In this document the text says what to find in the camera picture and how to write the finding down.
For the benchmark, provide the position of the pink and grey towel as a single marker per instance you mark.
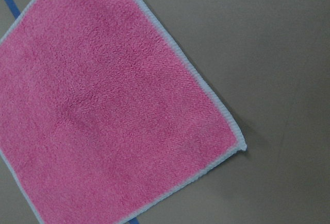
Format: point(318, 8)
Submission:
point(102, 114)

